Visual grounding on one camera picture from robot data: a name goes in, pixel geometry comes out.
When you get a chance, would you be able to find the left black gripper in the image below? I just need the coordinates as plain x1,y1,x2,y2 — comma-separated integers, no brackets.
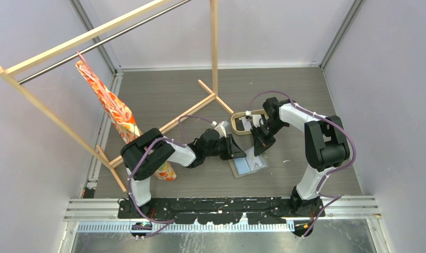
204,133,246,160

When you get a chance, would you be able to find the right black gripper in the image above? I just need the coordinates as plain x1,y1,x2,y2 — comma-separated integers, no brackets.
251,120,287,157

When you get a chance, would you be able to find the grey chip credit card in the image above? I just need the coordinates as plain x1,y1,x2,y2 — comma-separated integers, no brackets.
246,153,269,172

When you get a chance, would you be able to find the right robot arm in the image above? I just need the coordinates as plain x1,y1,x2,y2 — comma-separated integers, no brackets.
245,97,350,217

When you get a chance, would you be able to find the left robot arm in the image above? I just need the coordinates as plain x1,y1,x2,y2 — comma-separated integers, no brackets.
120,128,247,218

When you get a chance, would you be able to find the oval wooden tray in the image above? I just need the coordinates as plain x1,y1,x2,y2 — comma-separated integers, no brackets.
231,109,268,135

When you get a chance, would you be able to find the floral orange cloth bag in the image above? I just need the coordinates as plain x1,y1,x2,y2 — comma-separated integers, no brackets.
75,60,177,181

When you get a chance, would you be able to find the wooden clothes rack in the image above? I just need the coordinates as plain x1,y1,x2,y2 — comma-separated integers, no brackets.
0,0,235,193

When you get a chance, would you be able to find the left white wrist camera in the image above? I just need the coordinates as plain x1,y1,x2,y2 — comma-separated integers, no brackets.
210,121,230,138

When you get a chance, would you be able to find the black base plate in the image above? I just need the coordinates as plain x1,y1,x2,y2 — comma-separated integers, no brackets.
118,197,323,225

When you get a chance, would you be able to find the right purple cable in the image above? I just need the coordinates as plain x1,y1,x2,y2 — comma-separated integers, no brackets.
248,91,357,238

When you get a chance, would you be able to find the purple cable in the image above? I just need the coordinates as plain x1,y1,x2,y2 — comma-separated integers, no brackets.
127,115,216,238
248,91,357,238

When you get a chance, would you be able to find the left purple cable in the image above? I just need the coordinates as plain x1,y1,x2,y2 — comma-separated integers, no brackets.
127,115,216,238

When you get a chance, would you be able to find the aluminium frame rail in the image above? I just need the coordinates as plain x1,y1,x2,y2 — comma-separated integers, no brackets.
64,196,381,233

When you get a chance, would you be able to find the pink wire hanger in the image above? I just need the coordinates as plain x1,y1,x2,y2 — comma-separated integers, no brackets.
76,51,93,73

